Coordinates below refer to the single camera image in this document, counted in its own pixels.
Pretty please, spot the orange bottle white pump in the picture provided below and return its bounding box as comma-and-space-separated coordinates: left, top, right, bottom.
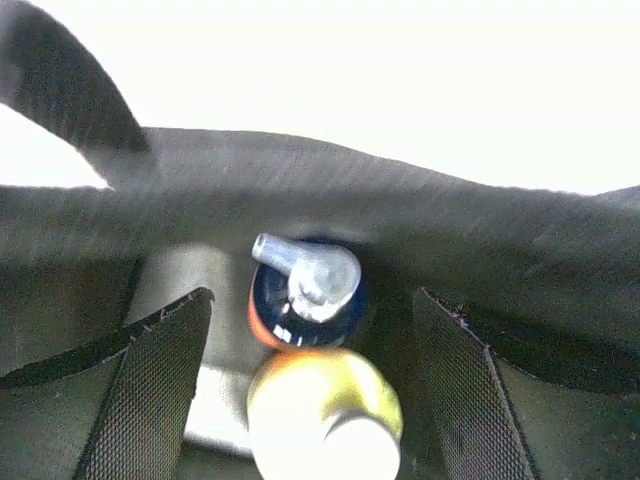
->
247, 233, 366, 349

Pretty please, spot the black canvas bag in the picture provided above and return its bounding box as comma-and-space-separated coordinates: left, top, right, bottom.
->
1, 1, 639, 479

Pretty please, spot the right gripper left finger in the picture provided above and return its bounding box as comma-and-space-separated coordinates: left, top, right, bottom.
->
1, 288, 214, 479

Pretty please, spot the yellow-green pump bottle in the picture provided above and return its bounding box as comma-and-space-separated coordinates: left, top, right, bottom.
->
247, 348, 404, 480

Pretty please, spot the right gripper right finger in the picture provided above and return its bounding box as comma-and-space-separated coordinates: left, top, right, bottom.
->
412, 289, 639, 479

